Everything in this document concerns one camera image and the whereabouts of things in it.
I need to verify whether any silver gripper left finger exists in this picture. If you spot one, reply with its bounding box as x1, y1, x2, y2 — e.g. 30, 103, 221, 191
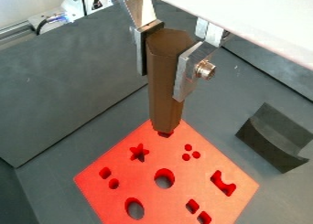
118, 0, 163, 76

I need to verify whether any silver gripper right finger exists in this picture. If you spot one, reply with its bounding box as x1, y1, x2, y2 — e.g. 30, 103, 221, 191
172, 18, 231, 102

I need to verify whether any dark brown hexagonal peg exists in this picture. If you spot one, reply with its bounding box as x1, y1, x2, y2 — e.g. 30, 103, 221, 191
145, 28, 193, 134

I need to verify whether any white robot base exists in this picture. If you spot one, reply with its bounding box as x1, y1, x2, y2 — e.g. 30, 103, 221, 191
61, 0, 112, 22

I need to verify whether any red shape-sorting block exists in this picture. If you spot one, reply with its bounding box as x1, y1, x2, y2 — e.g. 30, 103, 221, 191
74, 123, 259, 224

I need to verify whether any aluminium frame rail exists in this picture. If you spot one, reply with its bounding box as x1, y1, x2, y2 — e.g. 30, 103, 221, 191
0, 7, 68, 47

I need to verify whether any black curved holder bracket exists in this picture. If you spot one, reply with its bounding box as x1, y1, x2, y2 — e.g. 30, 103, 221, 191
235, 102, 313, 173

